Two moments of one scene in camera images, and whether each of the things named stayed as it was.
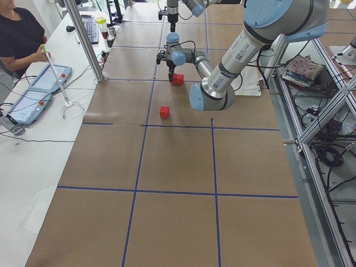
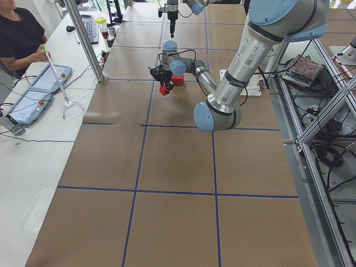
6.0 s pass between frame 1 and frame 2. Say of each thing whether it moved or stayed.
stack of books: stayed
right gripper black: stayed
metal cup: stayed
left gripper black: moved
